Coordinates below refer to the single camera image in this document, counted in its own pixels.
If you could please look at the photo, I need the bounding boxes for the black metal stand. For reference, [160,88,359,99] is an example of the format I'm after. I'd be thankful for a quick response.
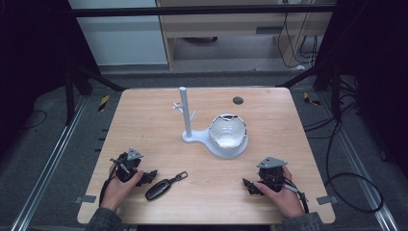
[63,62,128,127]
[274,59,344,123]

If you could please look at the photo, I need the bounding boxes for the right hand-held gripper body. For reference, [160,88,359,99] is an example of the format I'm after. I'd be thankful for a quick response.
[256,156,289,193]

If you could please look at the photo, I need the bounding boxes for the yellow black striped tape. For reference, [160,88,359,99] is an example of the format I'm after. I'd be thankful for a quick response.
[302,91,322,107]
[97,93,111,114]

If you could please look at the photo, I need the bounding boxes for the white cabinet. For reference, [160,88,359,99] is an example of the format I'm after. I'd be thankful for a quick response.
[67,0,169,67]

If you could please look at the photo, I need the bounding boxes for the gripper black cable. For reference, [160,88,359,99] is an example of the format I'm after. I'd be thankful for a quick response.
[98,158,120,207]
[283,179,311,215]

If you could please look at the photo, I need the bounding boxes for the black horizontal bar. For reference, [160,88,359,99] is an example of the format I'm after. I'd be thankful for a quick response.
[67,4,337,19]

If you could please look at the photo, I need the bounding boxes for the white bowl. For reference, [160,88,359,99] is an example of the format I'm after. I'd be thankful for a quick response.
[208,113,249,150]

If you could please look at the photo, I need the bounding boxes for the dark curtain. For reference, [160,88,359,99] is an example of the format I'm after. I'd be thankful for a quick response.
[316,0,408,181]
[0,0,97,155]

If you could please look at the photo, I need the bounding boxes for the thin black floor cable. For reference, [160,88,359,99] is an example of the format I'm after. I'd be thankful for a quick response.
[18,109,49,132]

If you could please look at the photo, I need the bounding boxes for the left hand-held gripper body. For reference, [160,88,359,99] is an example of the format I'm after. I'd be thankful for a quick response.
[110,146,144,184]

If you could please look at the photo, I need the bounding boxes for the metal floor rail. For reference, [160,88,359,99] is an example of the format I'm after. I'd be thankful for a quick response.
[9,95,89,231]
[319,91,402,231]

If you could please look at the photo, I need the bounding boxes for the white hook stand with base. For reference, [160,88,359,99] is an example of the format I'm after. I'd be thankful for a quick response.
[172,86,250,160]

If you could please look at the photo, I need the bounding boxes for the hanging black desk cables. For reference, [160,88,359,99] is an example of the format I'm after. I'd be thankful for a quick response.
[276,12,322,70]

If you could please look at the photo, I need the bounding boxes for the person's left hand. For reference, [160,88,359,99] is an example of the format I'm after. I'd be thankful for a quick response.
[100,165,145,213]

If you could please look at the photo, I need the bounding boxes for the grey metal table bracket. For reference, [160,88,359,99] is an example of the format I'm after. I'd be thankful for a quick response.
[316,194,340,206]
[73,193,97,205]

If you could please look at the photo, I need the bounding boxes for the black car key fob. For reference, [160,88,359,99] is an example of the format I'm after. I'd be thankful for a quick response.
[144,170,190,202]

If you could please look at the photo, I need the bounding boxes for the person's right hand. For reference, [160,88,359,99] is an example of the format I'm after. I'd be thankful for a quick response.
[254,165,306,220]

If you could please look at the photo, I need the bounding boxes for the looped black floor cable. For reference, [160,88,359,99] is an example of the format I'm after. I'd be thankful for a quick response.
[322,117,385,215]

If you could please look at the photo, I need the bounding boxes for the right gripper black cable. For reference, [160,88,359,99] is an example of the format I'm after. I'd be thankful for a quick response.
[283,179,311,215]

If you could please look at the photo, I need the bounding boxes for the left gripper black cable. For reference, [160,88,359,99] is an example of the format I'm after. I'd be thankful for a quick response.
[98,158,120,207]

